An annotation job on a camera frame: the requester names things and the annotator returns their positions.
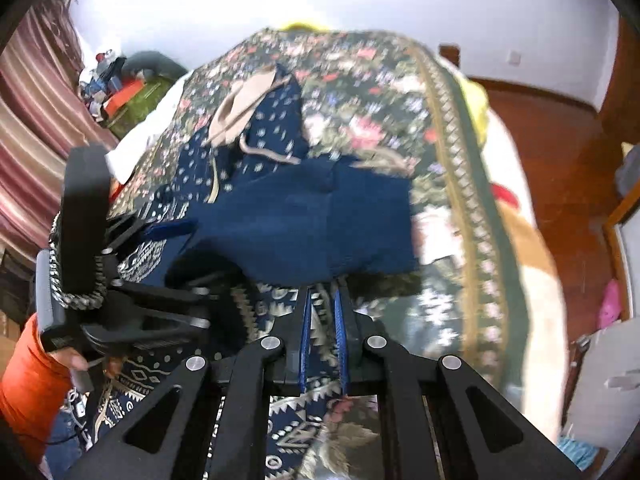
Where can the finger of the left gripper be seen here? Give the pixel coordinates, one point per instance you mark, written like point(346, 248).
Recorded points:
point(155, 232)
point(147, 294)

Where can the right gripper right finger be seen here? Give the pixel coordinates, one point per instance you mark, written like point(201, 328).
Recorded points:
point(372, 364)

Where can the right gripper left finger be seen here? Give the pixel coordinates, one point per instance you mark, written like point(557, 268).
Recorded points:
point(275, 363)

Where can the navy patterned hooded sweater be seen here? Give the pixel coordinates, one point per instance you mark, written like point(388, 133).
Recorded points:
point(271, 220)

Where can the orange left sleeve forearm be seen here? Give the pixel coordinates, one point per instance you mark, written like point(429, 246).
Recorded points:
point(32, 392)

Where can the pile of clutter clothes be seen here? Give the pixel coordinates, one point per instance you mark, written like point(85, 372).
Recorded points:
point(96, 85)

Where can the person left hand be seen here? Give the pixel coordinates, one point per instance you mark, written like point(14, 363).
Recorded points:
point(70, 360)

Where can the white cloth on bed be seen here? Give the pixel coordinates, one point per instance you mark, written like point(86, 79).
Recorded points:
point(122, 160)

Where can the orange box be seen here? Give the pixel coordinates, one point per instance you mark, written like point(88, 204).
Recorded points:
point(121, 97)

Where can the striped pink curtain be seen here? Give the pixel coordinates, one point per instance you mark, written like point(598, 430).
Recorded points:
point(42, 119)

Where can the grey pillow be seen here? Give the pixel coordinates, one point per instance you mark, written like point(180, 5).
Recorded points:
point(155, 63)

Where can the white sticker door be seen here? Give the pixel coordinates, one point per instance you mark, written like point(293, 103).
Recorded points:
point(604, 411)

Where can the green floral bedspread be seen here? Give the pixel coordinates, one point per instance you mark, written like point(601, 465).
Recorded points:
point(466, 297)

